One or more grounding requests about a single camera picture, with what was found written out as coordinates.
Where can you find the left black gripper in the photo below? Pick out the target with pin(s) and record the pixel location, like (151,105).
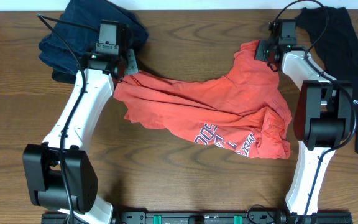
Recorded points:
(133,65)

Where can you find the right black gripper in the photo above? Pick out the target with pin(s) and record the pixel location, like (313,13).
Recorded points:
(259,54)

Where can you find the dark blue folded jeans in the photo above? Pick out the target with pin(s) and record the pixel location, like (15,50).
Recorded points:
(89,13)

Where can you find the red printed t-shirt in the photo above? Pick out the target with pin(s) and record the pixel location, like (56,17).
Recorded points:
(242,111)

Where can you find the black garment with white logo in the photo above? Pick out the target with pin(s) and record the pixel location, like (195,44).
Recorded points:
(337,44)

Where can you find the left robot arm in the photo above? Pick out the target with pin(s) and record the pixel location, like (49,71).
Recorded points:
(58,171)

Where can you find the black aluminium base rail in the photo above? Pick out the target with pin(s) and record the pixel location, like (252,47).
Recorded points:
(197,218)

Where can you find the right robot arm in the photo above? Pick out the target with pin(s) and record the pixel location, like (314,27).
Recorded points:
(324,121)

